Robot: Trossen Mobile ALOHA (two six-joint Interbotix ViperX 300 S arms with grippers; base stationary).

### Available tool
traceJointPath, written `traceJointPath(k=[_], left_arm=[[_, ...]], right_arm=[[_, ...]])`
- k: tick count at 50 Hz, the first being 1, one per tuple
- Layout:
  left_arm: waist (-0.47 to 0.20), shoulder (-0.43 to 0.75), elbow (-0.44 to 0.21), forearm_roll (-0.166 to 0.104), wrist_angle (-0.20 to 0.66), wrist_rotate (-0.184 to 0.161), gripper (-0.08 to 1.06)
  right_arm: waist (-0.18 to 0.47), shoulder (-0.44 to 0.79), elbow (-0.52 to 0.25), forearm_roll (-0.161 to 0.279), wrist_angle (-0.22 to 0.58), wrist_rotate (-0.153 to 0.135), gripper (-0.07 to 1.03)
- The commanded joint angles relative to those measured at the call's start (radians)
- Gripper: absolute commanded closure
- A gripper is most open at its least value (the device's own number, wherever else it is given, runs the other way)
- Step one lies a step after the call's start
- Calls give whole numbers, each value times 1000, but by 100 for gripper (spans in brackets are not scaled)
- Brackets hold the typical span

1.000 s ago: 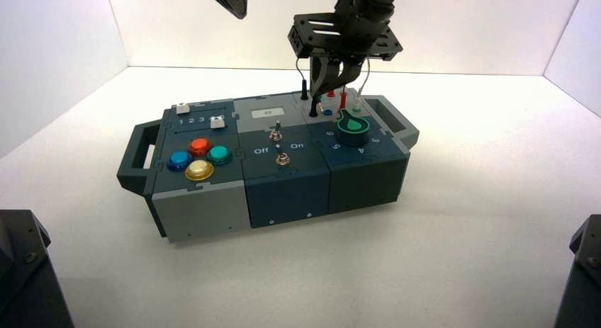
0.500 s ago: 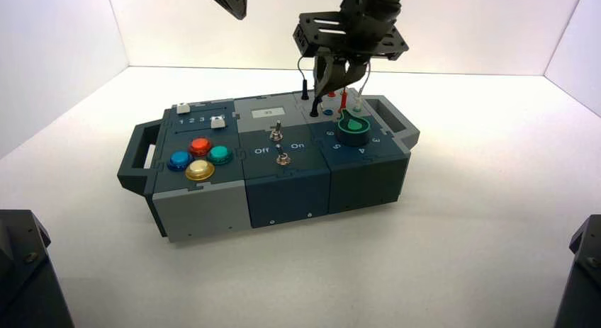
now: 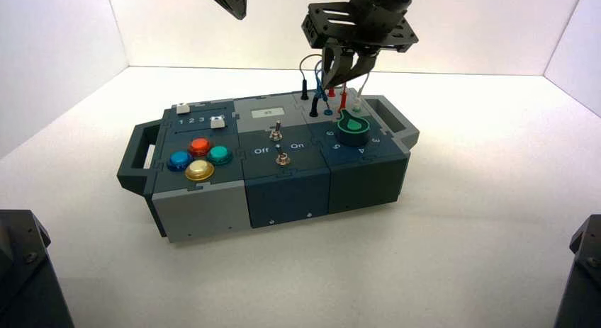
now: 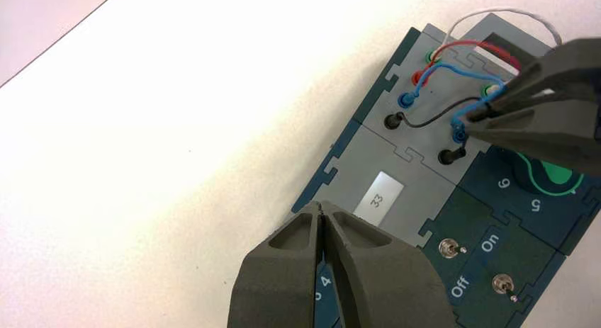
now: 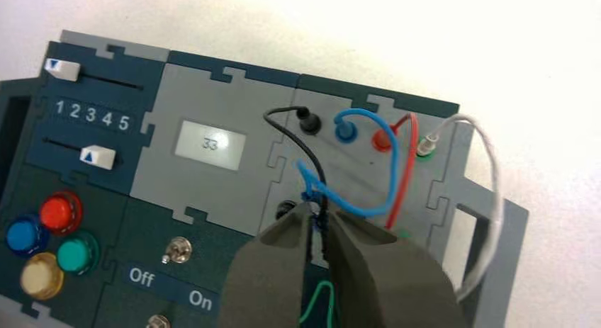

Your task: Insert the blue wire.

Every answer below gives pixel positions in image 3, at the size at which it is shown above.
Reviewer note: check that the white slider knob down arrow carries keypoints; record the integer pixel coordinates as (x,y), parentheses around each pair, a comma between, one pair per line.
(182,108)

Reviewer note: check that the yellow round push button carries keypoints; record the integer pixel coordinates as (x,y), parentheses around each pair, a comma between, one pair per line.
(199,170)

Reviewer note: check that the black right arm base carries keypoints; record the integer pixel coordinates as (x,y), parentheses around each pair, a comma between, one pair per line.
(582,279)

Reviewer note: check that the white slider knob up arrow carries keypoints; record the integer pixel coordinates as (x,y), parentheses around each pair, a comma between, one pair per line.
(216,122)

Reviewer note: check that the red round push button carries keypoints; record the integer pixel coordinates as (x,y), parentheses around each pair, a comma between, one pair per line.
(200,146)

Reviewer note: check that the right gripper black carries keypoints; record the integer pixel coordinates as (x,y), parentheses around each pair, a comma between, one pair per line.
(361,30)

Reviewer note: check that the green round push button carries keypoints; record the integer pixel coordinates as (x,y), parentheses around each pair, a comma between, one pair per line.
(219,154)

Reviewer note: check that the small grey LCD display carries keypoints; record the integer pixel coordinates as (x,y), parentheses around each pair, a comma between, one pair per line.
(267,113)

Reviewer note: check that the blue round push button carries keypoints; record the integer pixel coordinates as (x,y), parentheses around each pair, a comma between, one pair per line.
(179,160)

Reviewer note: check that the black green rotary knob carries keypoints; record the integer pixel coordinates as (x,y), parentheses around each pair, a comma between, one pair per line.
(353,129)

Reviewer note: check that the metal toggle switch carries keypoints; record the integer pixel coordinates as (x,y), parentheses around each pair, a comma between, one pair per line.
(281,157)
(276,133)

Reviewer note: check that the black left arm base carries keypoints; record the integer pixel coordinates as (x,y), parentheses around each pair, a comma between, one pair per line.
(23,279)

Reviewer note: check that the blue grey modular task box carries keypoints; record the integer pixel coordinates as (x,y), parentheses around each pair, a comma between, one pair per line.
(202,213)

